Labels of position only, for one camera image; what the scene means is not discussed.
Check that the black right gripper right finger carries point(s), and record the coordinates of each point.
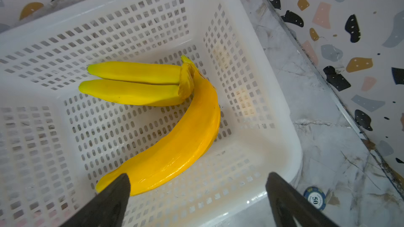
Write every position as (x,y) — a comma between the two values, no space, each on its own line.
(289,207)

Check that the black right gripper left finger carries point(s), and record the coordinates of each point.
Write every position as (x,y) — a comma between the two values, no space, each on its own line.
(107,209)

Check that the yellow banana bunch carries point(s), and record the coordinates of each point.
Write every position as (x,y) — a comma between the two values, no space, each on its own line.
(181,148)
(140,84)

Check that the white perforated plastic basket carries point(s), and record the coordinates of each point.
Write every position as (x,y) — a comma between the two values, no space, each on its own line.
(165,112)

